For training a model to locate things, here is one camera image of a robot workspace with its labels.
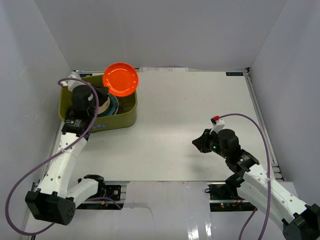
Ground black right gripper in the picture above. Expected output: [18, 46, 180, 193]
[192, 129, 229, 160]

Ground cream floral plate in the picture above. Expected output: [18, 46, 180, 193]
[98, 97, 111, 115]

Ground teal scalloped plate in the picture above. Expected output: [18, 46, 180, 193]
[97, 94, 119, 118]

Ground orange glossy plate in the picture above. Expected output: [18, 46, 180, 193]
[102, 62, 139, 97]

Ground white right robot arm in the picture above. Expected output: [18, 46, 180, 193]
[192, 129, 320, 240]

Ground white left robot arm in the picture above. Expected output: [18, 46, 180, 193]
[25, 85, 109, 226]

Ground olive green plastic bin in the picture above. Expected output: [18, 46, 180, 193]
[58, 75, 138, 137]

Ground white paper sheets at back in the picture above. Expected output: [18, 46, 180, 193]
[139, 67, 189, 73]

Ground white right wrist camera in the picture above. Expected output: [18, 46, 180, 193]
[209, 116, 225, 135]

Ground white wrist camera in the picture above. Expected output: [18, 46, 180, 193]
[61, 71, 83, 92]
[209, 116, 225, 135]

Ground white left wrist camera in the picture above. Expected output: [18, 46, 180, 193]
[61, 71, 83, 92]

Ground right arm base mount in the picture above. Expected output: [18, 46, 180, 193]
[204, 182, 255, 213]

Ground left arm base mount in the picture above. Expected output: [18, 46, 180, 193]
[86, 183, 123, 208]

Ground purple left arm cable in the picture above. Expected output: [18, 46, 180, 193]
[4, 77, 122, 236]

